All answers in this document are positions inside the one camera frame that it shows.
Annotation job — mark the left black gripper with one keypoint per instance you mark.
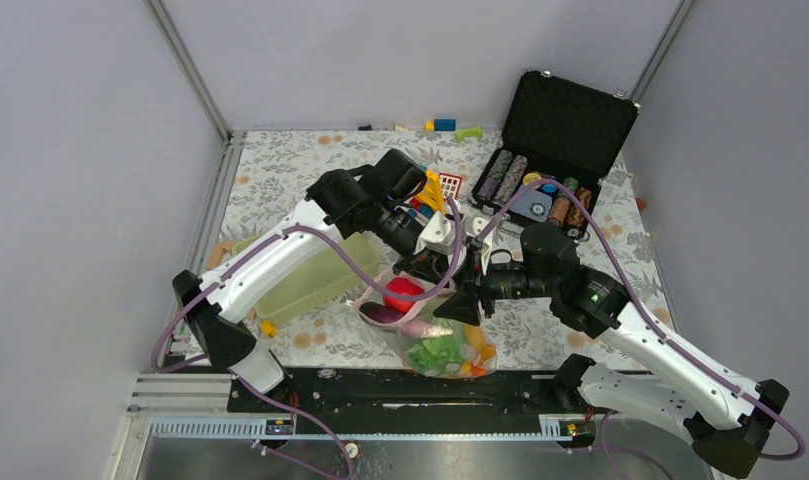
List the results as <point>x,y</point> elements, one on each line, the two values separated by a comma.
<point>429,264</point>

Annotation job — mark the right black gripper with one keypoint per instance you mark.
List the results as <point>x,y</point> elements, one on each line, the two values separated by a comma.
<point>463,305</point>

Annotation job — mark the orange toy carrot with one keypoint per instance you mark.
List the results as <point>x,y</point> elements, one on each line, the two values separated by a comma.
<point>478,362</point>

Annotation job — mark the green toy leaf vegetable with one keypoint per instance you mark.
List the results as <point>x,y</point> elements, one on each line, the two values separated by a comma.
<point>437,353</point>

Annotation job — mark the clear pink dotted zip bag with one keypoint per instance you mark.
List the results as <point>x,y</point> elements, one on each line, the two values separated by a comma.
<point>423,310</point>

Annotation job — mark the purple toy eggplant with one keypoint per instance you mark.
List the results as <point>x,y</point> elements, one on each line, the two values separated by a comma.
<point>391,320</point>

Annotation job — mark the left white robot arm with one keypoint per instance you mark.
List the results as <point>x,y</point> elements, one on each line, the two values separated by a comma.
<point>341,203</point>

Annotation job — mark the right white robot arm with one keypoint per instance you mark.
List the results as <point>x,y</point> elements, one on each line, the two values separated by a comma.
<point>725,418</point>

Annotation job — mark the yellow toy block sailboat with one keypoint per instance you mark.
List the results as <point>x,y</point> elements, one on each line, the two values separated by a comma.
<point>430,200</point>

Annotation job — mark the red white window block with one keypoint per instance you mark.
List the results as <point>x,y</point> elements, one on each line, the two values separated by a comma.
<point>450,185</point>

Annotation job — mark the pale green plastic basket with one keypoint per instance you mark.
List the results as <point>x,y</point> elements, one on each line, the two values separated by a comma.
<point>318,281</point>

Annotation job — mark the blue yellow brick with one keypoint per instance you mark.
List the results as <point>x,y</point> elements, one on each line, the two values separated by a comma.
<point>441,125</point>

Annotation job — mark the green arch block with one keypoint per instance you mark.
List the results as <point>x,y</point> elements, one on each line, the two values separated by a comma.
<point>472,132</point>

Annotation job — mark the floral table mat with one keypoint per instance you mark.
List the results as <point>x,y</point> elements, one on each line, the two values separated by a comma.
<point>270,171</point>

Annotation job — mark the tan wooden block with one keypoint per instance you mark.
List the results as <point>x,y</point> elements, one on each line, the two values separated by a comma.
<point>221,251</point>

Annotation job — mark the black poker chip case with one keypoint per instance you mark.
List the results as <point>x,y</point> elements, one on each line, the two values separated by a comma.
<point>558,129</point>

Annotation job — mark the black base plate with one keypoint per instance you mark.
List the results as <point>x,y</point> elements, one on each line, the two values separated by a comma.
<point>390,402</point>

